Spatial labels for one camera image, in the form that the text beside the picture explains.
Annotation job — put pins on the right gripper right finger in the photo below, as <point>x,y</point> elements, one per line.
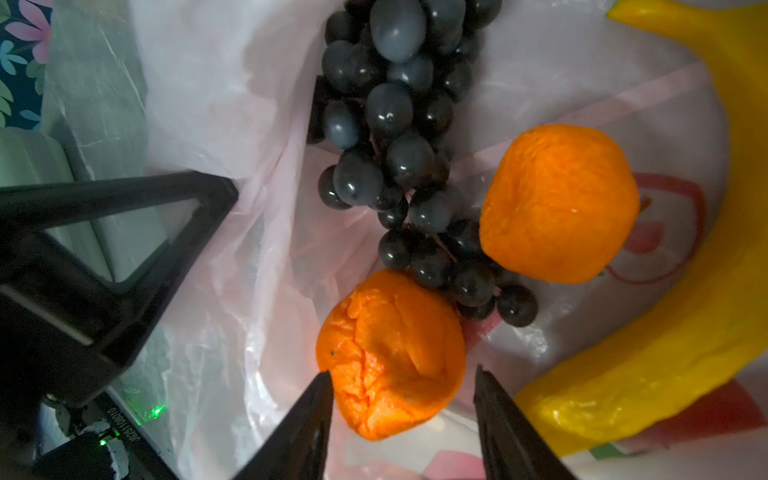
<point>511,447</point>

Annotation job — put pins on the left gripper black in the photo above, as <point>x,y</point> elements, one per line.
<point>70,331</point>

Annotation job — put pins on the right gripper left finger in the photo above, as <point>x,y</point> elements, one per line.
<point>298,447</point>

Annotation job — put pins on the orange fake fruit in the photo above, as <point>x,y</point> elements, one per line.
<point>560,206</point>
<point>395,352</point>

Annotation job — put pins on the pink plastic bag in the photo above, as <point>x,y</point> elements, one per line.
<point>228,87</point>

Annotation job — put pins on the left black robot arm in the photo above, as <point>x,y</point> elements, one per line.
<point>85,457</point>

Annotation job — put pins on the yellow fake banana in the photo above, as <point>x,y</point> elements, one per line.
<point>713,322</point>

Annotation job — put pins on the dark purple fake grapes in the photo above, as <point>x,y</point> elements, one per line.
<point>391,75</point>

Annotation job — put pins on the green rectangular container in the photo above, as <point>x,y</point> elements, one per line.
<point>37,164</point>

